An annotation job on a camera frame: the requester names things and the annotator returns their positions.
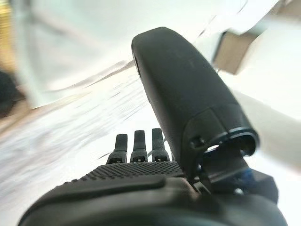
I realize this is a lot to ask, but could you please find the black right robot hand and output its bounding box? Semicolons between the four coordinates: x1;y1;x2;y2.
17;26;289;226

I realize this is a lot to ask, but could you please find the grey striped rug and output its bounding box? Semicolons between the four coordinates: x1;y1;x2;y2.
0;70;170;212

